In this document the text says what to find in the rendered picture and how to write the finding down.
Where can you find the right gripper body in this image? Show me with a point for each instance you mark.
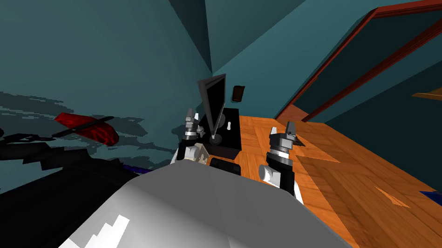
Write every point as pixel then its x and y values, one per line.
pixel 280 142

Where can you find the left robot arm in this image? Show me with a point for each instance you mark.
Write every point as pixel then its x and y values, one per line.
pixel 190 152

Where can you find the dark brown wall switch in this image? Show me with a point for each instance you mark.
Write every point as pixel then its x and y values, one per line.
pixel 238 93

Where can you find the dark blue rug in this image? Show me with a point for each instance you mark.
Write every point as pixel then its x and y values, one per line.
pixel 441 200

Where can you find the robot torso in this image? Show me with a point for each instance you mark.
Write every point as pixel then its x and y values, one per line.
pixel 202 216

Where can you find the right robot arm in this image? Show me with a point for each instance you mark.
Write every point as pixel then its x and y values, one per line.
pixel 280 171

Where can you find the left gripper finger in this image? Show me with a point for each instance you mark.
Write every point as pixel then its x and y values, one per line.
pixel 196 117
pixel 189 113

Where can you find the black flat screen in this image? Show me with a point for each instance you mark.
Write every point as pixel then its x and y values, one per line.
pixel 213 101

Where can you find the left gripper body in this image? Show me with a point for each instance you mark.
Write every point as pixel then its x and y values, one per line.
pixel 191 130

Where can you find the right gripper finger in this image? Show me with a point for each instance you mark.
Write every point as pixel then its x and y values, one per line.
pixel 273 131
pixel 291 129

